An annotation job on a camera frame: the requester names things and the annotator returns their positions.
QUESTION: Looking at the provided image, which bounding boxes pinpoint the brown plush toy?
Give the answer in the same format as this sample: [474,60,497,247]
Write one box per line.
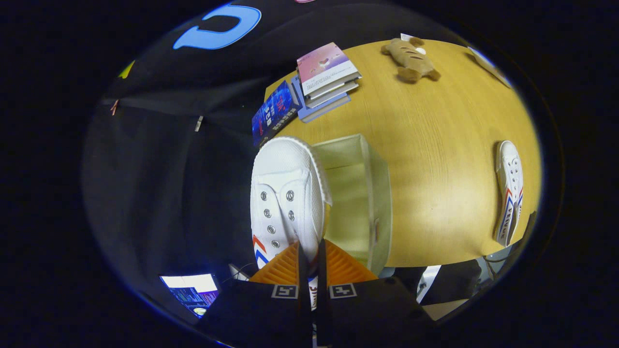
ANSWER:
[380,37,442,84]

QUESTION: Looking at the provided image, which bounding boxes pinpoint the computer monitor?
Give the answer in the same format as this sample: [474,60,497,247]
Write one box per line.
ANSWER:
[160,273,221,319]

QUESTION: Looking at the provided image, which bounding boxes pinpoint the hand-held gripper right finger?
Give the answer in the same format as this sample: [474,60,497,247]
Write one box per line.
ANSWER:
[316,238,434,348]

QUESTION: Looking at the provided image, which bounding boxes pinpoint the pink cover book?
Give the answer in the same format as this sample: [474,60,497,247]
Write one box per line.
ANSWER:
[296,42,362,97]

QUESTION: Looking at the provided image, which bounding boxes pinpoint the black backdrop cloth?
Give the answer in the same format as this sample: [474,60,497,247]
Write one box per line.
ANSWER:
[81,0,460,315]

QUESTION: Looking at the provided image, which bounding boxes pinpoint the grey book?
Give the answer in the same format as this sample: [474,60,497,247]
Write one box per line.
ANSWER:
[305,80,361,109]

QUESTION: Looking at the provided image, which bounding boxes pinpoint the white canvas shoe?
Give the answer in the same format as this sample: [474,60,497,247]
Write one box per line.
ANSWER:
[249,136,333,312]
[494,140,524,248]

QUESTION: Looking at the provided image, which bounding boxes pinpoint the black bar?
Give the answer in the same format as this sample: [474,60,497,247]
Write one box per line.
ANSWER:
[520,210,538,242]

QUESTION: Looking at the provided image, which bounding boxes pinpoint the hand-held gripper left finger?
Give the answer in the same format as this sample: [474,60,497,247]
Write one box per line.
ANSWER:
[195,241,313,348]

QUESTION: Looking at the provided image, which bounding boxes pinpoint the light blue book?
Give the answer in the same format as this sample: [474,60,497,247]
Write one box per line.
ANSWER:
[290,75,352,124]

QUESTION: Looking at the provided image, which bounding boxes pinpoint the dark blue book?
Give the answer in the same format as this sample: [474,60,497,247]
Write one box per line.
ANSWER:
[251,80,301,148]

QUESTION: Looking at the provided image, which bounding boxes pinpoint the pale green storage box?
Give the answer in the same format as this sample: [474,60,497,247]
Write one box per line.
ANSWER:
[311,134,392,277]

